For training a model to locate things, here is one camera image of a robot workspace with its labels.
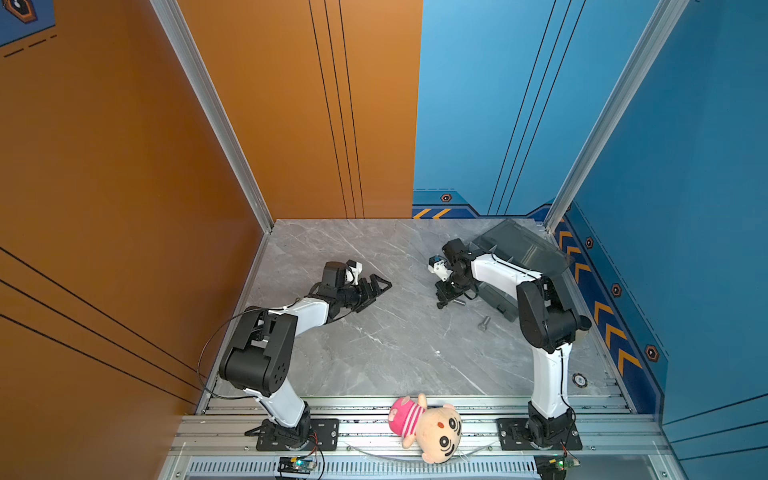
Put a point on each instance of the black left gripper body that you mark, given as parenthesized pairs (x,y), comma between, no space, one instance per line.
(350,297)

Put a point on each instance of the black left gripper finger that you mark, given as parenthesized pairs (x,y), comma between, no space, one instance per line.
(376,289)
(375,280)

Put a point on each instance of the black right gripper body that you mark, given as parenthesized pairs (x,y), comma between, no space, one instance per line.
(453,285)

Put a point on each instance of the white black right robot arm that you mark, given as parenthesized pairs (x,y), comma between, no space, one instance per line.
(549,327)

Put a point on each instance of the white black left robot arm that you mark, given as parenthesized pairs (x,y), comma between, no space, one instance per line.
(257,358)

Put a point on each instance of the silver bolt on table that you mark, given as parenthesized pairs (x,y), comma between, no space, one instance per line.
(483,324)

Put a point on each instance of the grey plastic organizer box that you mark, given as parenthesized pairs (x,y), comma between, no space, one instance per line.
(524,243)

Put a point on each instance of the pink plush doll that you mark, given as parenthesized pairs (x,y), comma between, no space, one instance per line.
(437,431)

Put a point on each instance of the left green circuit board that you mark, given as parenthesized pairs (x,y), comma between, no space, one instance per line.
(296,467)

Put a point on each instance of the green circuit board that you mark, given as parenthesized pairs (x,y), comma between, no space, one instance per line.
(555,468)
(296,467)

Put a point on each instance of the right green circuit board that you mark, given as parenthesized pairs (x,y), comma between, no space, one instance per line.
(555,468)

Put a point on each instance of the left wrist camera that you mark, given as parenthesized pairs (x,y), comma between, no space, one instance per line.
(339,274)

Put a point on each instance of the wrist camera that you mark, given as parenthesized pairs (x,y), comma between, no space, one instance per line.
(438,266)
(339,274)

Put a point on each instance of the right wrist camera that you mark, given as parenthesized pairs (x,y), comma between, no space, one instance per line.
(438,266)

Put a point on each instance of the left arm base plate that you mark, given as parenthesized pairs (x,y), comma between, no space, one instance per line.
(308,434)

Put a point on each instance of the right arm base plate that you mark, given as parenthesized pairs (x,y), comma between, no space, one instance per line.
(528,434)

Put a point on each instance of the aluminium rail frame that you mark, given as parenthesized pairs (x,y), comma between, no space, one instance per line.
(616,442)

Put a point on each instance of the aluminium corner post right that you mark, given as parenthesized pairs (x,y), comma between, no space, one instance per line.
(653,38)

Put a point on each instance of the aluminium corner post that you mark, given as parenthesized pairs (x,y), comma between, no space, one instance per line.
(653,38)
(177,31)

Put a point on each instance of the aluminium corner post left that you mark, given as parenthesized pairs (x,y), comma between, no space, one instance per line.
(177,31)

